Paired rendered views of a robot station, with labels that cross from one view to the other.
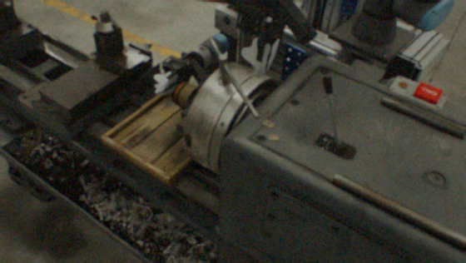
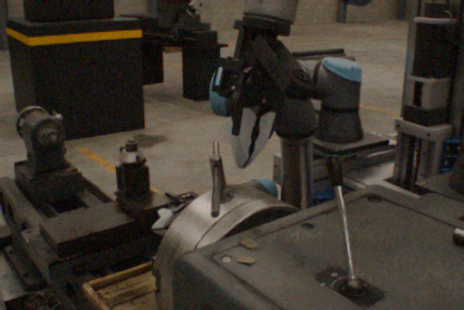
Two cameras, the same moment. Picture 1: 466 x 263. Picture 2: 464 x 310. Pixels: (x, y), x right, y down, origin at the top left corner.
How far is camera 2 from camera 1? 44 cm
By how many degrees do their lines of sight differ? 30
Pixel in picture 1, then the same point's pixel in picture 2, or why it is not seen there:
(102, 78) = (113, 220)
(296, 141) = (283, 269)
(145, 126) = (144, 284)
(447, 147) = not seen: outside the picture
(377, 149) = (425, 298)
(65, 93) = (63, 227)
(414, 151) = not seen: outside the picture
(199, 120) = (172, 248)
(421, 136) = not seen: outside the picture
